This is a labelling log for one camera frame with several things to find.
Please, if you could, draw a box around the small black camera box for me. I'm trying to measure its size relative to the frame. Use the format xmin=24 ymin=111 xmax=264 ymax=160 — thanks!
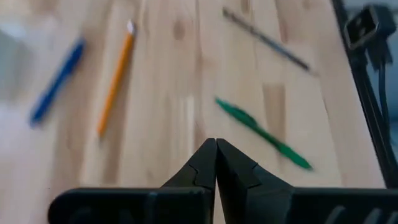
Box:
xmin=343 ymin=4 xmax=397 ymax=71

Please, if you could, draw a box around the green pen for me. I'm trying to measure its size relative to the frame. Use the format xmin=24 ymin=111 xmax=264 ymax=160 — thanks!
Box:
xmin=215 ymin=96 xmax=313 ymax=171

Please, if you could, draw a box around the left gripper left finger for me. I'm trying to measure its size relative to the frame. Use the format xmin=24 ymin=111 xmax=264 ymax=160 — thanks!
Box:
xmin=149 ymin=138 xmax=217 ymax=224

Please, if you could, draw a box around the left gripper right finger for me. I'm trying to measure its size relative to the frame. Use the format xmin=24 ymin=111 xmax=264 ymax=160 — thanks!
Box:
xmin=217 ymin=138 xmax=295 ymax=224

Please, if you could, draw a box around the dark blue pen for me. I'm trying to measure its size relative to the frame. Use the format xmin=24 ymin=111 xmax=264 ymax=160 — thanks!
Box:
xmin=29 ymin=37 xmax=86 ymax=127

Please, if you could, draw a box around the orange pencil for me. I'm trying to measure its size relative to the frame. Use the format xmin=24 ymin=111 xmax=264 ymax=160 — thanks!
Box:
xmin=96 ymin=20 xmax=137 ymax=138

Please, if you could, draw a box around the black pencil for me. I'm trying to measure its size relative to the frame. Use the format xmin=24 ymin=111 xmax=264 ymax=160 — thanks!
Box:
xmin=222 ymin=6 xmax=312 ymax=72

